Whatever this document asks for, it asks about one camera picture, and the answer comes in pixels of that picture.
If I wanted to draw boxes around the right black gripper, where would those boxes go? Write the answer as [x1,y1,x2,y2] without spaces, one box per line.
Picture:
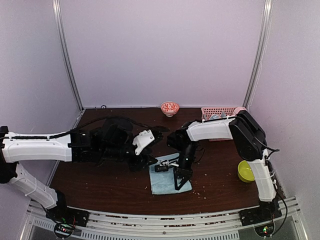
[174,141,198,190]

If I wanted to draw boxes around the plain light blue towel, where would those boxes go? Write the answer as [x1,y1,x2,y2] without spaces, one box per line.
[148,153,193,195]

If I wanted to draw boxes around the blue polka dot towel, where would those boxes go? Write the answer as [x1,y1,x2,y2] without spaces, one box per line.
[209,111,227,120]

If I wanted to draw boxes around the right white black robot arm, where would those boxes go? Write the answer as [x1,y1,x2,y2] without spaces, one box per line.
[167,110,279,221]

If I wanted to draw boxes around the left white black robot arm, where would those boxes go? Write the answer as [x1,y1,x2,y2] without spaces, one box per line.
[0,117,163,222]

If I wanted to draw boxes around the lime green bowl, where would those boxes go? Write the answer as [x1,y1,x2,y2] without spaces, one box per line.
[237,160,255,183]

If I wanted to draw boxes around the pink plastic basket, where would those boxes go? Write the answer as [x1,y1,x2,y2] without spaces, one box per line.
[201,106,247,142]

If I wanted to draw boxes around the orange patterned ceramic bowl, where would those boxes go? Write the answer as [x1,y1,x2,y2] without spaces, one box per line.
[160,101,180,117]

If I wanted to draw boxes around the pink rolled towel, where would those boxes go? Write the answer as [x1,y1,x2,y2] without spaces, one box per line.
[233,106,247,115]

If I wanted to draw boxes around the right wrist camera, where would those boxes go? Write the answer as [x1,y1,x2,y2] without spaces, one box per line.
[154,160,179,173]

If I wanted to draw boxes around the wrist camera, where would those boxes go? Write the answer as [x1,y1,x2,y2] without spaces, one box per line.
[154,160,179,173]
[132,129,163,156]

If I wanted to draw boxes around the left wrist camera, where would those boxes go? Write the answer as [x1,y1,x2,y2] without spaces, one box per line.
[132,129,163,156]

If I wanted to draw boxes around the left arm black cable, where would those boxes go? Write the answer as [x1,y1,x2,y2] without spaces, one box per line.
[9,116,171,141]

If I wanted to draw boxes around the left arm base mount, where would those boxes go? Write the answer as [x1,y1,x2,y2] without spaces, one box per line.
[45,207,90,227]

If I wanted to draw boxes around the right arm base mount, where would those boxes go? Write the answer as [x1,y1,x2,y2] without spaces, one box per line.
[238,206,282,226]

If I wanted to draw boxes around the front aluminium rail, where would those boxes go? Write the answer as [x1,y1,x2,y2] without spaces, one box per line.
[26,197,301,240]

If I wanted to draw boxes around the left aluminium frame post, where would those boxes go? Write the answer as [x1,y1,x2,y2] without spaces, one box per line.
[52,0,84,111]

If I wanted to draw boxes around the aluminium frame post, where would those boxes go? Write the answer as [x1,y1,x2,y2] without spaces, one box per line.
[242,0,274,110]
[52,0,84,111]

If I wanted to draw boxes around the right aluminium frame post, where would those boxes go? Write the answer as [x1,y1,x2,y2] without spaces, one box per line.
[242,0,274,110]

